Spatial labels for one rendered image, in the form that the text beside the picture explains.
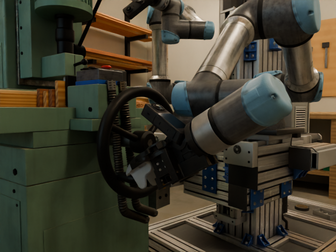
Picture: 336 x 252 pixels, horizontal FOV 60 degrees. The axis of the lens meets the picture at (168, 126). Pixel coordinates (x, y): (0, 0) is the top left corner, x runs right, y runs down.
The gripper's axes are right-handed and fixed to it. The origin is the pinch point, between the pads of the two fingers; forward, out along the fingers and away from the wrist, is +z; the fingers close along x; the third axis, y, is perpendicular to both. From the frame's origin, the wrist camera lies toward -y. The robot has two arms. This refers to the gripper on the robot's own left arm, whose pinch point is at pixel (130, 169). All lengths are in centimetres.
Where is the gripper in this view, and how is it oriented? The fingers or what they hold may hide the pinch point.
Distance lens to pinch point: 64.8
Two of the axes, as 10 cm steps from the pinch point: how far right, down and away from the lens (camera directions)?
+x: 6.1, -0.4, 7.9
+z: -6.9, 4.7, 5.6
